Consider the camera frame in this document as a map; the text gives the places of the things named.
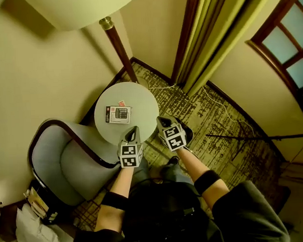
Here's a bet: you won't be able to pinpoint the white floor cable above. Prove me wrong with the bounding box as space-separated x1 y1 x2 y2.
148 80 255 141

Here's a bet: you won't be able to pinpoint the person's legs in jeans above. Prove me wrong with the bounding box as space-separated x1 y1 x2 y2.
130 155 195 189

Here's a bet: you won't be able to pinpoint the calculator retail box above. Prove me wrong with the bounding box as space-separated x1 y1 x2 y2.
105 104 133 125

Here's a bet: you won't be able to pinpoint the round white side table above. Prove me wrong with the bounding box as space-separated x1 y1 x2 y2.
92 80 160 147

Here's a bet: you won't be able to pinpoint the yellow-green curtain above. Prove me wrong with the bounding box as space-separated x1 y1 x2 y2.
172 0 278 97

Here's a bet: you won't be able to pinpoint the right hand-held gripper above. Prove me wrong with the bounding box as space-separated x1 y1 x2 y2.
155 114 189 153

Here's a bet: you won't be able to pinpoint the person's right forearm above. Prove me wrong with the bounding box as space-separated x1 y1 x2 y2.
176 144 231 210

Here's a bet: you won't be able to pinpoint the wooden-framed grid window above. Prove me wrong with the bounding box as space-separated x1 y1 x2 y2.
243 0 303 129

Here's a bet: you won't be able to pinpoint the person's left forearm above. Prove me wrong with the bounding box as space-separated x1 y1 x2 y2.
92 166 137 233

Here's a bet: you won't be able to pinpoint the brown paper bag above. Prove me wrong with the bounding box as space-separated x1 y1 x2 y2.
24 186 59 224

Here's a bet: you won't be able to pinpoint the white bedding pile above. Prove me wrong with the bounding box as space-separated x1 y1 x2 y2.
14 201 75 242

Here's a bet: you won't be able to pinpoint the floor lamp with cream shade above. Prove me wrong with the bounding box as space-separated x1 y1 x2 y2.
23 0 151 93

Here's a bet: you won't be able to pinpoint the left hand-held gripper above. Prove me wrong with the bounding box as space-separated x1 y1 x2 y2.
116 125 145 169

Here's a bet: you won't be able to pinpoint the black light stand tripod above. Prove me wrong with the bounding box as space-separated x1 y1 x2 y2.
205 116 303 163

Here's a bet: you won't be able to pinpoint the black waste bin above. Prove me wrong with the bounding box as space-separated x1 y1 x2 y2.
176 117 195 145

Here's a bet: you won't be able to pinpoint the person's black top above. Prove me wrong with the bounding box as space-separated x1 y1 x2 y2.
69 178 290 242

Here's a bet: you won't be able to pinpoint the grey armchair with dark frame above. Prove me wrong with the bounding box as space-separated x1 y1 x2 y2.
27 116 123 208

